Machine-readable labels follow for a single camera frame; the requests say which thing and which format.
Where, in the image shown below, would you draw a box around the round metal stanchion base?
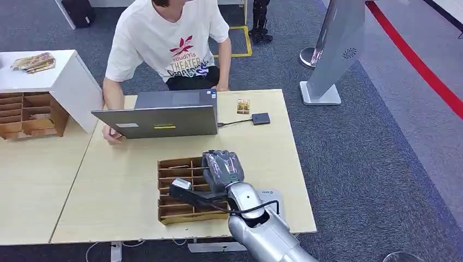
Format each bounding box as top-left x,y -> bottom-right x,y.
299,46 -> 323,70

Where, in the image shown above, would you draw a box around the grey kiosk stand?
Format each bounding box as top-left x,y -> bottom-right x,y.
299,0 -> 367,106

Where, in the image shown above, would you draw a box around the wooden organiser with compartments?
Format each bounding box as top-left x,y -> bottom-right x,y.
0,92 -> 70,141

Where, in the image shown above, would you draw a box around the black adapter cable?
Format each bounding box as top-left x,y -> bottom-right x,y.
217,118 -> 253,128

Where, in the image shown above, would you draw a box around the white desk foot bar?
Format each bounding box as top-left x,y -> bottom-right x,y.
187,242 -> 249,254

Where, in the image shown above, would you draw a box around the white power cable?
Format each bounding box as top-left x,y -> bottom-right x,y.
85,239 -> 146,262

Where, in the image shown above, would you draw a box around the person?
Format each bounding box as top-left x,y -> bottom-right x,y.
102,0 -> 233,146

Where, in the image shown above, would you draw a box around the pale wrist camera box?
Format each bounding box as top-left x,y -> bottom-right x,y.
169,177 -> 204,207

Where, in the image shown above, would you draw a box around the white cabinet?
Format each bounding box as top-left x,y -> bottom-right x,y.
0,49 -> 104,135

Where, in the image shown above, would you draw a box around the stack of printed cards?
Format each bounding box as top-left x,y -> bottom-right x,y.
10,52 -> 57,74

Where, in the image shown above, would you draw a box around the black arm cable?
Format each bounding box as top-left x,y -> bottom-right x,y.
195,199 -> 281,218

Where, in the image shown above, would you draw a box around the black square adapter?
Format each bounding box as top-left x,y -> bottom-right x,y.
251,112 -> 271,127

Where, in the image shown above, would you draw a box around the clear round object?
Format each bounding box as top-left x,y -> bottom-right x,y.
382,251 -> 428,262

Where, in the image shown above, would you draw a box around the yellow floor tape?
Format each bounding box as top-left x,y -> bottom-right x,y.
212,25 -> 253,59

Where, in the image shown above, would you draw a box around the black robot legs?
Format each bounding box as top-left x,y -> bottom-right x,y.
248,0 -> 275,44

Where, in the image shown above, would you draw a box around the wooden card box with dividers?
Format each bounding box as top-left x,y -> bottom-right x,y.
157,156 -> 231,226

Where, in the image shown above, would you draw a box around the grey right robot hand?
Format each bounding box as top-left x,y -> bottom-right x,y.
201,150 -> 245,193

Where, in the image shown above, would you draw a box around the grey laptop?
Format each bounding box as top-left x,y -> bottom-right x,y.
91,89 -> 219,140

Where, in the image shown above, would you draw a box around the person's right hand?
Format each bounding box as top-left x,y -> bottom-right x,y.
102,124 -> 127,146

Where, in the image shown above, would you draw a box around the white power strip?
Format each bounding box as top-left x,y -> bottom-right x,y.
110,241 -> 123,262

